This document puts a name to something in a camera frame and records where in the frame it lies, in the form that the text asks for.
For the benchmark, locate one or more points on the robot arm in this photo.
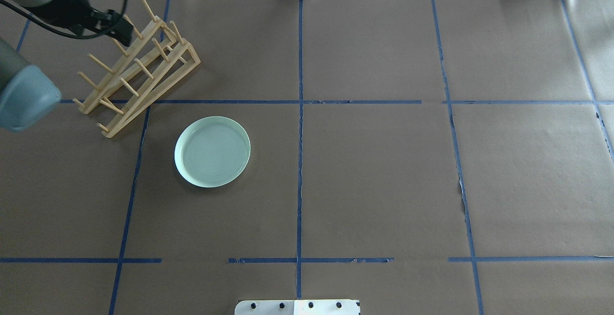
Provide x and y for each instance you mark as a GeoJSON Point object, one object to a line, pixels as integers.
{"type": "Point", "coordinates": [27, 94]}

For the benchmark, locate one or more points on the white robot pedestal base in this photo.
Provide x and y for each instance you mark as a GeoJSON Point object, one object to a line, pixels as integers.
{"type": "Point", "coordinates": [299, 307]}

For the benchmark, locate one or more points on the brown paper table cover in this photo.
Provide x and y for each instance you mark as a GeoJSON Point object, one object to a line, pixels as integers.
{"type": "Point", "coordinates": [444, 157]}

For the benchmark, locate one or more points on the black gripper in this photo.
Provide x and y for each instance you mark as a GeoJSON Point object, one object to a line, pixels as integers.
{"type": "Point", "coordinates": [72, 4]}

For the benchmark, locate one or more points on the pale green round plate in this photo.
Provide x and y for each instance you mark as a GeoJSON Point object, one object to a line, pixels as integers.
{"type": "Point", "coordinates": [212, 152]}

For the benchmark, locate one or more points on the wooden dish rack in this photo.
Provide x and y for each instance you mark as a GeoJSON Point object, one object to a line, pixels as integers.
{"type": "Point", "coordinates": [157, 59]}

